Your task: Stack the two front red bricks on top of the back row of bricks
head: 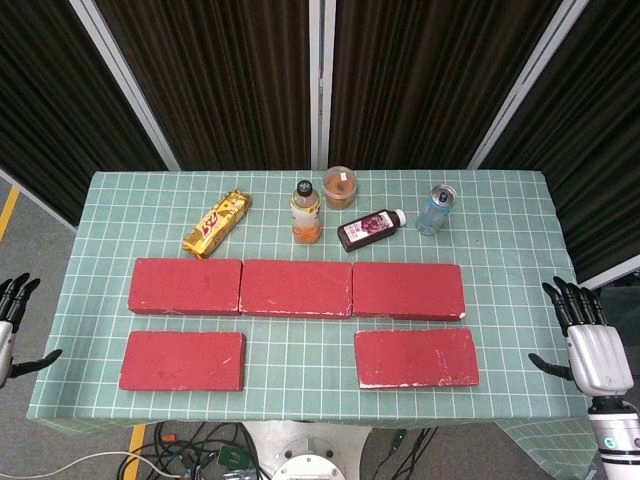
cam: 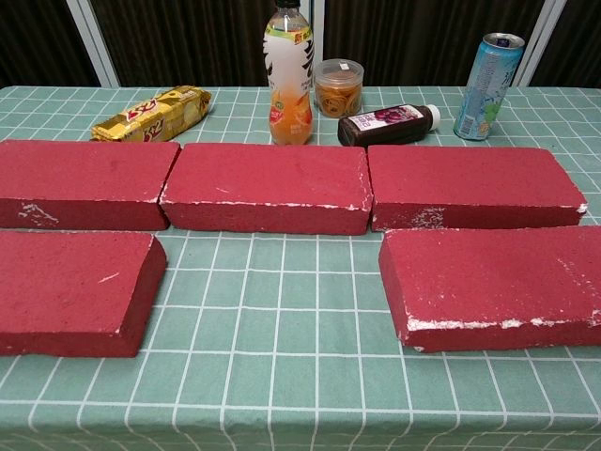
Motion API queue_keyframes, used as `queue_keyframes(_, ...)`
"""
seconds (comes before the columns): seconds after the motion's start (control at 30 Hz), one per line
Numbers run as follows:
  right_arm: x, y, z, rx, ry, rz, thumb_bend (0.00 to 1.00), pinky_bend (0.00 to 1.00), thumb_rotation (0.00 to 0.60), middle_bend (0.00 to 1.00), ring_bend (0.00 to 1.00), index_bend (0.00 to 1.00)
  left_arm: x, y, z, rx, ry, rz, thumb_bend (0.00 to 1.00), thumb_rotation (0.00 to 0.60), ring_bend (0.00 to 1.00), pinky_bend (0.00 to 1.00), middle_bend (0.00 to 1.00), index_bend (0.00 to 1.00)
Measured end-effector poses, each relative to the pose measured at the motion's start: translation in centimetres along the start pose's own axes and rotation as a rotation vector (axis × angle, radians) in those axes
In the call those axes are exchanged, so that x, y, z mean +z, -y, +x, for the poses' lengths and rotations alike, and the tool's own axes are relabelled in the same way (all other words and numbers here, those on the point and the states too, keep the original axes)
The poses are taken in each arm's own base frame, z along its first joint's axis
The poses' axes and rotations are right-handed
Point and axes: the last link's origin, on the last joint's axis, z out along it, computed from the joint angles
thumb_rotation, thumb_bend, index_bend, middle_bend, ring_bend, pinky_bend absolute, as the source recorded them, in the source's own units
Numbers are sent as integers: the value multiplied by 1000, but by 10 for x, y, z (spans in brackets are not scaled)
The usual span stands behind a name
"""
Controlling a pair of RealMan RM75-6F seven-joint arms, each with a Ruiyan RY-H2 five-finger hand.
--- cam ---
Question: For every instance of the dark grape juice bottle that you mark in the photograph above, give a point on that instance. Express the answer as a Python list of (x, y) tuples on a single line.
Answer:
[(385, 124)]

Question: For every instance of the orange drink bottle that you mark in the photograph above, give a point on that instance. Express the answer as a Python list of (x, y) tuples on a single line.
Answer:
[(288, 84)]

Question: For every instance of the dark ribbed partition panel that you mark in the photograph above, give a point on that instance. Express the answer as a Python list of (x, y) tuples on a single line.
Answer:
[(188, 37), (413, 33), (580, 51), (37, 37)]

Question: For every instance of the clear jar of rubber bands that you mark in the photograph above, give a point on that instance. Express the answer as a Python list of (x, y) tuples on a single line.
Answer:
[(338, 91)]

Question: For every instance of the gold biscuit pack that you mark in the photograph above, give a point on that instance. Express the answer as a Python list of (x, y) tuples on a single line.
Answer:
[(155, 115)]

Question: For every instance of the light blue drink can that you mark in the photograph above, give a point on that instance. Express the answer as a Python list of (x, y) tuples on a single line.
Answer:
[(486, 89)]

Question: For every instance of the green checked tablecloth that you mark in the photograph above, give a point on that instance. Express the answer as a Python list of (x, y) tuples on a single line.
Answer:
[(282, 352)]

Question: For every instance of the red foam brick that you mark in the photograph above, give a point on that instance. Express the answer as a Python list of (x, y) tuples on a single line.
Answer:
[(267, 178), (70, 282), (84, 169), (488, 277), (469, 178)]

